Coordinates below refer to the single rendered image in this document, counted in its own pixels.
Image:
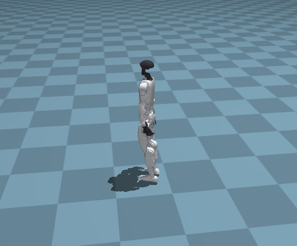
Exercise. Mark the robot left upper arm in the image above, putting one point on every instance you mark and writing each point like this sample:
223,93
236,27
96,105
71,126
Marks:
143,87

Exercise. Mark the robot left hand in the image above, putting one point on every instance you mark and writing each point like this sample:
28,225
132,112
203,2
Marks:
147,130

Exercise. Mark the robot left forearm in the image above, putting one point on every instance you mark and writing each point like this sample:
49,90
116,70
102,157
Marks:
142,112

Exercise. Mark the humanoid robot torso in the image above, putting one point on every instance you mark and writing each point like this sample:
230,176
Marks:
149,99

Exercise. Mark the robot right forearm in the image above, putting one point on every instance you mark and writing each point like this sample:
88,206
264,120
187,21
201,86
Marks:
152,108

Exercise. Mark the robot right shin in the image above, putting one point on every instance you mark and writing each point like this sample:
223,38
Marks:
155,156

